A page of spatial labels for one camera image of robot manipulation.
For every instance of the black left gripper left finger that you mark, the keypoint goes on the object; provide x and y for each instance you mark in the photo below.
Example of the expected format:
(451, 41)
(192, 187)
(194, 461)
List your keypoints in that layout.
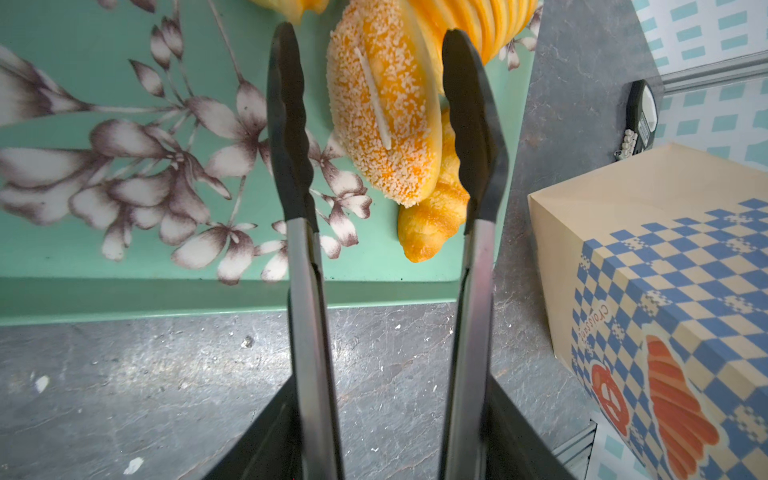
(270, 447)

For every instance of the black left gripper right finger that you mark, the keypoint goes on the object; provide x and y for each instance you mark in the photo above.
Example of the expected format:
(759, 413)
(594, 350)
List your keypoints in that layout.
(514, 449)

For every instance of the checkered paper croissant bag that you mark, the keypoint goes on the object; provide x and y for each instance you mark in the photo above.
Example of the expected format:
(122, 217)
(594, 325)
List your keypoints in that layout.
(654, 275)

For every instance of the golden fake croissant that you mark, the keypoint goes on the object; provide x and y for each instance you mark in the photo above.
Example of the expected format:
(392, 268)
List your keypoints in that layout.
(424, 228)

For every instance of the black metal tongs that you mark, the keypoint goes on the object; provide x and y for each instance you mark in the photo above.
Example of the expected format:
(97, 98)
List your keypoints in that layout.
(483, 171)

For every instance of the sesame fake bun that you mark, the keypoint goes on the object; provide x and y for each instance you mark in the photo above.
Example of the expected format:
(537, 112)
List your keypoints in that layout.
(384, 99)

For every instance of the pale yellow twisted bread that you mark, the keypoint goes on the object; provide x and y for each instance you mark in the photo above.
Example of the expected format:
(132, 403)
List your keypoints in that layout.
(496, 28)

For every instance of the green floral serving tray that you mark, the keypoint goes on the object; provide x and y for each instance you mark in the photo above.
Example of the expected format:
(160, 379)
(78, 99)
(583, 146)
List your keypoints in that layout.
(134, 166)

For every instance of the black socket set holder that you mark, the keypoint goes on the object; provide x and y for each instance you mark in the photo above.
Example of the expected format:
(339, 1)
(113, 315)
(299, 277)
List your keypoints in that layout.
(641, 121)

